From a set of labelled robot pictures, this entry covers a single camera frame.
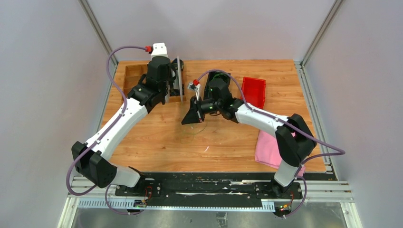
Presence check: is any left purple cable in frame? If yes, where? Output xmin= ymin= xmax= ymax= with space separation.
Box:
xmin=65 ymin=45 xmax=154 ymax=216

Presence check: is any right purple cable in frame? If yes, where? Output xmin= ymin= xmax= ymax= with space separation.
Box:
xmin=192 ymin=69 xmax=346 ymax=219

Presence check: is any right aluminium frame rail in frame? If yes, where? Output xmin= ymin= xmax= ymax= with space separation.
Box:
xmin=295 ymin=0 xmax=362 ymax=228

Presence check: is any purple cable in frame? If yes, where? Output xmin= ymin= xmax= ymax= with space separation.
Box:
xmin=192 ymin=69 xmax=346 ymax=219
xmin=65 ymin=45 xmax=154 ymax=216

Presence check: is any red plastic bin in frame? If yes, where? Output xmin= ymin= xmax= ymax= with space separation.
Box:
xmin=241 ymin=77 xmax=266 ymax=109

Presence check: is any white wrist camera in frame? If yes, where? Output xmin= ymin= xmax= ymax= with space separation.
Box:
xmin=151 ymin=43 xmax=168 ymax=59
xmin=188 ymin=81 xmax=201 ymax=101

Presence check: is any grey filament spool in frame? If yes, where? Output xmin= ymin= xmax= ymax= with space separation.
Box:
xmin=165 ymin=56 xmax=186 ymax=103

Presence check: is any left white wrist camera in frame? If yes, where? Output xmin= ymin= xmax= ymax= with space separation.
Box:
xmin=151 ymin=43 xmax=168 ymax=59

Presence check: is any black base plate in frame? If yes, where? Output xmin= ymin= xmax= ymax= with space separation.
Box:
xmin=113 ymin=172 xmax=304 ymax=208

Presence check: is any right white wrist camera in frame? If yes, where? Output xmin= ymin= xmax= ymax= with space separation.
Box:
xmin=188 ymin=81 xmax=201 ymax=101

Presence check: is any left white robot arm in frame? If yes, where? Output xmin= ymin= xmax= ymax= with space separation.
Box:
xmin=71 ymin=56 xmax=173 ymax=196

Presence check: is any wooden compartment tray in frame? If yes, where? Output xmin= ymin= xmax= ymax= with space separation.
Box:
xmin=121 ymin=62 xmax=186 ymax=104

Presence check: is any black plastic bin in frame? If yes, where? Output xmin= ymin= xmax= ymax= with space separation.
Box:
xmin=202 ymin=71 xmax=233 ymax=100

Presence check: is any green wire coil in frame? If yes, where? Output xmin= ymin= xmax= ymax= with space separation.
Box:
xmin=179 ymin=102 xmax=210 ymax=144

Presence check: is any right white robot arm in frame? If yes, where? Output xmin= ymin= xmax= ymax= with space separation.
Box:
xmin=181 ymin=79 xmax=317 ymax=198

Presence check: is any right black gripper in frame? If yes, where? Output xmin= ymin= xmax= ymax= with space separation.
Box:
xmin=182 ymin=96 xmax=221 ymax=126

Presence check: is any aluminium frame rail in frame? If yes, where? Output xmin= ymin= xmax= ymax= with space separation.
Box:
xmin=295 ymin=0 xmax=362 ymax=228
xmin=58 ymin=0 xmax=118 ymax=228

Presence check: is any dark cloth roll in tray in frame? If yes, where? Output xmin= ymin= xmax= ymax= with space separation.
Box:
xmin=169 ymin=89 xmax=181 ymax=96

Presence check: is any pink cloth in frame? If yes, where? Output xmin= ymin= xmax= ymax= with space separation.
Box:
xmin=254 ymin=130 xmax=306 ymax=177

